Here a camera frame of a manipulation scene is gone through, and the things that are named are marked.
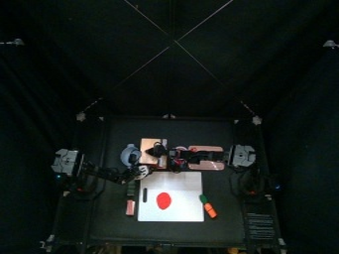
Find wooden drawer box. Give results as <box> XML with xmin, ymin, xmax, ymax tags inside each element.
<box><xmin>139</xmin><ymin>137</ymin><xmax>170</xmax><ymax>170</ymax></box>

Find blue bowl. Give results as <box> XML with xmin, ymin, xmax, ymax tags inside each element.
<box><xmin>119</xmin><ymin>143</ymin><xmax>143</xmax><ymax>166</ymax></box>

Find red dough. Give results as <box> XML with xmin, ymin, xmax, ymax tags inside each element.
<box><xmin>155</xmin><ymin>191</ymin><xmax>174</xmax><ymax>211</ymax></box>

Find pink tray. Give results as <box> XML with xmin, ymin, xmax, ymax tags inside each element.
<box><xmin>187</xmin><ymin>145</ymin><xmax>227</xmax><ymax>172</ymax></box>

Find white cutting board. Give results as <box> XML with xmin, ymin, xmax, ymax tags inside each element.
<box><xmin>136</xmin><ymin>171</ymin><xmax>207</xmax><ymax>223</ymax></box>

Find pink rectangular block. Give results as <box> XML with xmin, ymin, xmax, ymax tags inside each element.
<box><xmin>124</xmin><ymin>198</ymin><xmax>136</xmax><ymax>217</ymax></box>

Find orange toy carrot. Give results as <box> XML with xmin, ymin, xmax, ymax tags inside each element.
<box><xmin>199</xmin><ymin>193</ymin><xmax>219</xmax><ymax>219</ymax></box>

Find white printed label sheet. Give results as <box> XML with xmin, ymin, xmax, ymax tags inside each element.
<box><xmin>246</xmin><ymin>211</ymin><xmax>277</xmax><ymax>246</ymax></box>

